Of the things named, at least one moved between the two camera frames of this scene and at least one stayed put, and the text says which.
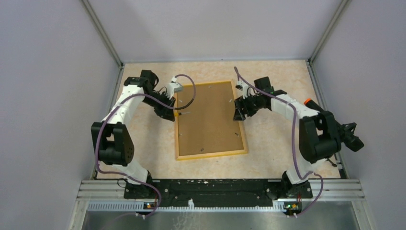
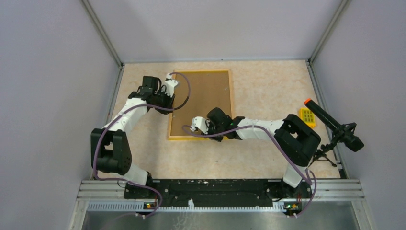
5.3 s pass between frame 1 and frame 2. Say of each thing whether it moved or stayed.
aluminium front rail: stayed
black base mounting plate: stayed
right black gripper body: moved
